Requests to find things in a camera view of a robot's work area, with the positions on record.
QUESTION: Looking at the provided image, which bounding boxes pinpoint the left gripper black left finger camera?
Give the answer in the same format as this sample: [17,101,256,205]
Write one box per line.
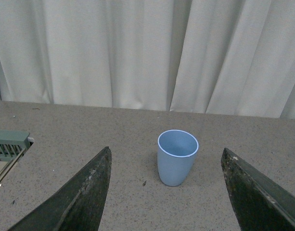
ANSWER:
[10,147,112,231]

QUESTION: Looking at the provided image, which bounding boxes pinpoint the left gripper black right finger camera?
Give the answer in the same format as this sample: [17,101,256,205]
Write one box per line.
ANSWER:
[221,148,295,231]

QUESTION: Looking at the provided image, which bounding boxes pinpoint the blue plastic cup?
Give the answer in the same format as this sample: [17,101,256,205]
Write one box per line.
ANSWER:
[157,129,199,187]

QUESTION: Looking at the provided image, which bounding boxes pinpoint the green slotted metal rack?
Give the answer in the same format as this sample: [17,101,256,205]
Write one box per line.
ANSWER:
[0,129,35,187]

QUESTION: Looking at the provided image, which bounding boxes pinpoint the white pleated curtain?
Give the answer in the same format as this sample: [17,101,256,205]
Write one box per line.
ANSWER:
[0,0,295,119]

